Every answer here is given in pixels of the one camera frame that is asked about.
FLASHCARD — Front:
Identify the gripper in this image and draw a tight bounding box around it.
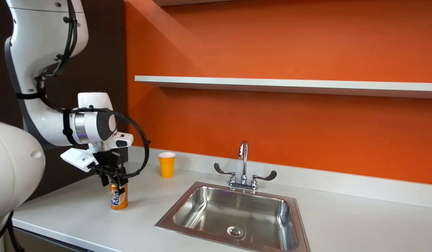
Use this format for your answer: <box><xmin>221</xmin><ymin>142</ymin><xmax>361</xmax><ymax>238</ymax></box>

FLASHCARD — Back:
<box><xmin>93</xmin><ymin>147</ymin><xmax>129</xmax><ymax>196</ymax></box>

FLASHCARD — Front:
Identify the orange soda can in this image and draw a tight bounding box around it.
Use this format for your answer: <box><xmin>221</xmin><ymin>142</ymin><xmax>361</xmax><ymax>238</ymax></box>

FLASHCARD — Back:
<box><xmin>110</xmin><ymin>182</ymin><xmax>129</xmax><ymax>211</ymax></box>

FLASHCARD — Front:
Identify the orange plastic cup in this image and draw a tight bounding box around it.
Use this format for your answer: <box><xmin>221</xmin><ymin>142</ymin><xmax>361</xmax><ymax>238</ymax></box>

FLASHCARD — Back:
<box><xmin>158</xmin><ymin>152</ymin><xmax>177</xmax><ymax>179</ymax></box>

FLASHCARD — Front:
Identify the tap lever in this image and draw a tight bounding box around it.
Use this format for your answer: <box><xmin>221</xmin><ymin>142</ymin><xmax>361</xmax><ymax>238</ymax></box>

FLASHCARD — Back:
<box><xmin>252</xmin><ymin>170</ymin><xmax>277</xmax><ymax>182</ymax></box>
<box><xmin>214</xmin><ymin>162</ymin><xmax>236</xmax><ymax>176</ymax></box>

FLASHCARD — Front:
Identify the steel sink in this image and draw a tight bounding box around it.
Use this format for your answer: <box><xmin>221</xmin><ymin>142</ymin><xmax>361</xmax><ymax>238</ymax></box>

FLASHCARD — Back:
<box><xmin>155</xmin><ymin>181</ymin><xmax>311</xmax><ymax>252</ymax></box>

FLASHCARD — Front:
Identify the chrome tap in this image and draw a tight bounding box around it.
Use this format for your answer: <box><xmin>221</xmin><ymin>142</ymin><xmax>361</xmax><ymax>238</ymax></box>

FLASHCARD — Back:
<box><xmin>214</xmin><ymin>141</ymin><xmax>277</xmax><ymax>193</ymax></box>

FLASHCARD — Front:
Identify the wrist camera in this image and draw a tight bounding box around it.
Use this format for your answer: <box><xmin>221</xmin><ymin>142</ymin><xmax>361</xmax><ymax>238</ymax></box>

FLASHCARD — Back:
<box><xmin>60</xmin><ymin>148</ymin><xmax>98</xmax><ymax>172</ymax></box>

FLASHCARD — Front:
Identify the white wall shelf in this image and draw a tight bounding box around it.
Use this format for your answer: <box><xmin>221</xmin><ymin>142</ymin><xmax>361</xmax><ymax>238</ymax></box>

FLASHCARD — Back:
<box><xmin>134</xmin><ymin>75</ymin><xmax>432</xmax><ymax>99</ymax></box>

